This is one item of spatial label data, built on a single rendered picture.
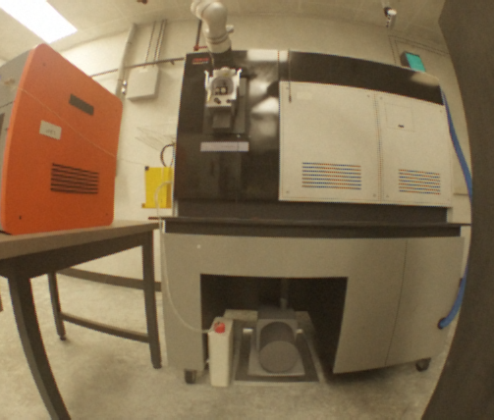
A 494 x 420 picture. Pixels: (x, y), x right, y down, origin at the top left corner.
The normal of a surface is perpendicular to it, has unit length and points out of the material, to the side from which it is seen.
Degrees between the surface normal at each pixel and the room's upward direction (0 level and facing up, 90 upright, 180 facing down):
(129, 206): 90
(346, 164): 90
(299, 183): 90
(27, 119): 90
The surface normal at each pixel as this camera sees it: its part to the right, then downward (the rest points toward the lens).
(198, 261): -0.06, 0.00
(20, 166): 1.00, 0.03
